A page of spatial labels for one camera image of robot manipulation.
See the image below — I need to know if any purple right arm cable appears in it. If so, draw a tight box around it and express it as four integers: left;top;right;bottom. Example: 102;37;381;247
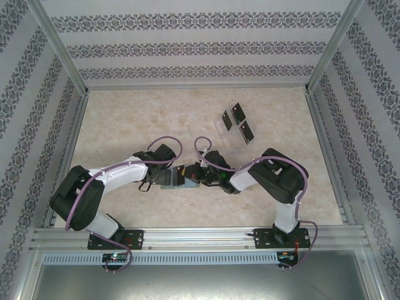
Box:
194;136;320;273

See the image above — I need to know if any aluminium frame post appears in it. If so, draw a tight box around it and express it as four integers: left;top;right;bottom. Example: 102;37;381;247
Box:
26;0;91;96
303;0;366;94

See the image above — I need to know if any aluminium side rail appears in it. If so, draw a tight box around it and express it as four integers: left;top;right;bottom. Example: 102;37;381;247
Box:
304;92;357;226
42;92;91;229

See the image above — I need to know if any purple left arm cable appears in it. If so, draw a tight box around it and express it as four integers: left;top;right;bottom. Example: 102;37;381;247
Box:
64;136;184;275

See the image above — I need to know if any aluminium mounting rail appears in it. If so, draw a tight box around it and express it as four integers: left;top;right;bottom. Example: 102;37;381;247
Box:
29;227;368;251

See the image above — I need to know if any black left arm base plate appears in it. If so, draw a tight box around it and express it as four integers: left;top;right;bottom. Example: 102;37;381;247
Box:
87;229;145;251

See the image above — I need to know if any black VIP card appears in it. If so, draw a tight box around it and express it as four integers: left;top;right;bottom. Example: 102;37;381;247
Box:
221;109;234;131
238;120;256;145
230;103;246;123
171;165;187;186

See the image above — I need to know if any grey metal sheet panel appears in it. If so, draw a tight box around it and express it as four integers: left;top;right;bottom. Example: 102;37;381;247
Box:
18;264;384;300

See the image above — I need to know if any green card holder wallet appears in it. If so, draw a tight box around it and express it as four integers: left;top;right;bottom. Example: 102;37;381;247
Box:
159;162;201;191

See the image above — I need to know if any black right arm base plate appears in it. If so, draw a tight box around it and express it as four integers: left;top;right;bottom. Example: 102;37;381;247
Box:
253;227;310;249

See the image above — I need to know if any slotted grey cable duct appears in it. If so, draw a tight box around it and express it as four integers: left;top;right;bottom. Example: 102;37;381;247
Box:
42;252;279;266

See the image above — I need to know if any clear acrylic card stand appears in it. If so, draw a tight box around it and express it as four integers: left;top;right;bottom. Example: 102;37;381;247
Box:
214;102;258;148

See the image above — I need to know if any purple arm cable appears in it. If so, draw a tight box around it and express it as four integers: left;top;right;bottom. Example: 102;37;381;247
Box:
64;136;184;275
194;136;320;273

